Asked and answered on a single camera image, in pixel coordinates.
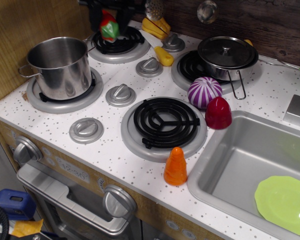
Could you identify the yellow cloth piece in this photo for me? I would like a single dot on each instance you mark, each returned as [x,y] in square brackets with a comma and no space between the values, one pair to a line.
[24,228]

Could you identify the grey oven dial left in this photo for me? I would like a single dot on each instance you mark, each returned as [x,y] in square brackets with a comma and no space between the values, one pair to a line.
[26,151]

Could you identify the orange toy carrot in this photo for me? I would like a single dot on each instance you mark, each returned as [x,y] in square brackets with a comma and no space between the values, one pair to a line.
[175,172]

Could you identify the steel slotted spoon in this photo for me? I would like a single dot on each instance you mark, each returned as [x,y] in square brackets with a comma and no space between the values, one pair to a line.
[154,9]

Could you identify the black burner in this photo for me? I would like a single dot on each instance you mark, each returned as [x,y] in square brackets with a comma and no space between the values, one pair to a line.
[151,128]
[128,47]
[189,67]

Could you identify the steel pan with lid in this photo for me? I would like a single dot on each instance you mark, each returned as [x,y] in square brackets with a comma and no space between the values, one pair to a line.
[228,59]

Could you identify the green plastic plate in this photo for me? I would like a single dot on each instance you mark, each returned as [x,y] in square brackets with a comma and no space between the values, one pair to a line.
[277,199]

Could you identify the blue device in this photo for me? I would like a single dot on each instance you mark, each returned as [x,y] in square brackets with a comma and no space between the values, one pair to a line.
[18,205]

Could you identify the dark red toy vegetable half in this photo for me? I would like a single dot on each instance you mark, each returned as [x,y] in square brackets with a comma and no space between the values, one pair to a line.
[218,115]

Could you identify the grey stove knob front left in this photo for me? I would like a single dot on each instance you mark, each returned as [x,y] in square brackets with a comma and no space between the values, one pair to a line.
[86,130]

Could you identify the front left burner under pot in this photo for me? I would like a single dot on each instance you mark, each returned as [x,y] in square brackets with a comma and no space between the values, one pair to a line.
[47,105]

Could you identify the grey oven dial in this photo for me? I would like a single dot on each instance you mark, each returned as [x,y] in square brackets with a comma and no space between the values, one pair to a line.
[118,203]
[26,151]

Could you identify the yellow handled toy knife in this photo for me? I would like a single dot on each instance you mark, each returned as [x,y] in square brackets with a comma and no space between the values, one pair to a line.
[165,58]

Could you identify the red toy pepper green stem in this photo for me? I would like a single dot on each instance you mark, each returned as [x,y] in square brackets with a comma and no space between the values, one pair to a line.
[108,28]

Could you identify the yellow toy food piece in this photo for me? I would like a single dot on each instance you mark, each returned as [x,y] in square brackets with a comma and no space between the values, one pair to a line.
[158,28]

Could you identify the yellow toy behind pan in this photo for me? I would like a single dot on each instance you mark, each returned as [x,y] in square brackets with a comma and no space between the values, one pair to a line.
[249,42]

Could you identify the grey stove knob back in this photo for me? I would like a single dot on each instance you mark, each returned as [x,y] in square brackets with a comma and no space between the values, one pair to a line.
[173,44]

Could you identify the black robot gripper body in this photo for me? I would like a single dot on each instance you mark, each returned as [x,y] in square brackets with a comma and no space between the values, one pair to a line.
[136,5]

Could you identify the hanging steel ladle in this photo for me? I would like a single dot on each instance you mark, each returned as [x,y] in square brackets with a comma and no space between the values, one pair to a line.
[207,12]

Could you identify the grey oven door handle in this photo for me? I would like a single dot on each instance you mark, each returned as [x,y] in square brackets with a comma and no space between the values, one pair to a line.
[75,214]

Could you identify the grey stove knob upper middle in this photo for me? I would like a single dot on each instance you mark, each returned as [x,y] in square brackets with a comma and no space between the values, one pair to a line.
[149,68]

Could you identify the purple white striped toy onion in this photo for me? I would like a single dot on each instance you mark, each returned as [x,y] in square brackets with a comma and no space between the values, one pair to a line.
[202,91]

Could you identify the grey toy sink basin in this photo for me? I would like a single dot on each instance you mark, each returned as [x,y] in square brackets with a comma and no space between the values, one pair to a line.
[239,159]

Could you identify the grey faucet base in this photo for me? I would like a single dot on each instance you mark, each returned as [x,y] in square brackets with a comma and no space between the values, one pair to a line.
[292,114]

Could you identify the tall steel stock pot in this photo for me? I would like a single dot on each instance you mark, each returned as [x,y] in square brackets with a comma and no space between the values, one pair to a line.
[60,67]

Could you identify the back right black burner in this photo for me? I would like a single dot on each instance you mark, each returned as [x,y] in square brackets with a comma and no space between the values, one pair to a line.
[189,67]

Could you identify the grey oven dial right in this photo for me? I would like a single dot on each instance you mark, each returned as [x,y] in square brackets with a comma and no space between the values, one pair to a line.
[118,203]

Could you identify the back left black burner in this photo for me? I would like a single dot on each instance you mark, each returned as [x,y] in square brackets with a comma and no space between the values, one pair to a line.
[128,47]

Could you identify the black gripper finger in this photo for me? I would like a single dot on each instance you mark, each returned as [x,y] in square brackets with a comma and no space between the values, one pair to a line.
[123,18]
[95,17]

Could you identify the grey stove knob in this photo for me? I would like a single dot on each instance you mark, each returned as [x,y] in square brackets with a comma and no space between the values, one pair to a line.
[173,44]
[149,68]
[86,130]
[120,96]

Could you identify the front right black burner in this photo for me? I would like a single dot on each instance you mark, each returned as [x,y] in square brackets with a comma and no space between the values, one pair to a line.
[151,128]

